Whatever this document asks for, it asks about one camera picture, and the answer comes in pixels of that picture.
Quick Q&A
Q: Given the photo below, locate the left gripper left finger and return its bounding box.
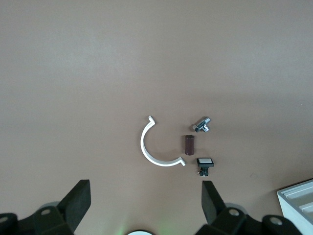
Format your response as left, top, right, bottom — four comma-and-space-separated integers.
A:
0, 179, 91, 235

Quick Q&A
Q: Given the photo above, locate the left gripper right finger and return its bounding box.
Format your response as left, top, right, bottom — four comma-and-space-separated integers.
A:
195, 181, 304, 235

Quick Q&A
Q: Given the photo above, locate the black square push button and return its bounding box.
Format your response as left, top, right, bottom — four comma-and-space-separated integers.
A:
195, 157, 215, 177

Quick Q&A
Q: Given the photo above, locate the white drawer cabinet shell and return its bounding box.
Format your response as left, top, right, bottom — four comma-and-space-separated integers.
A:
276, 179, 313, 235

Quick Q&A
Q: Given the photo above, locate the white cabinet drawer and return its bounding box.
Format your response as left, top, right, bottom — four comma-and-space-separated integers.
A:
297, 199, 313, 216
281, 185, 313, 204

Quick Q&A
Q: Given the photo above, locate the brown ridged block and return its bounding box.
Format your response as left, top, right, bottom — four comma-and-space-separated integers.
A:
182, 134, 196, 156

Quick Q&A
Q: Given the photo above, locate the chrome pipe fitting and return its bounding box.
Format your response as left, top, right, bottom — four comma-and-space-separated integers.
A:
191, 116, 211, 134

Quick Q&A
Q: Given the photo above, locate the white semicircular clamp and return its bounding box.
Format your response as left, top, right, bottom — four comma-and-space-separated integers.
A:
140, 115, 186, 167

